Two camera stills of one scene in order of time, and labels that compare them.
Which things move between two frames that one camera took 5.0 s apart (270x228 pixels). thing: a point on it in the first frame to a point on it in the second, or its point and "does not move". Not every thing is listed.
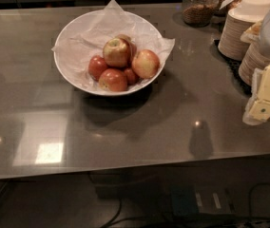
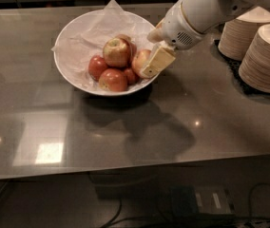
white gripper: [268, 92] to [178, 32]
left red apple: [96, 66] does not move
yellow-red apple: [145, 64] does not move
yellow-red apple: [117, 52] does not move
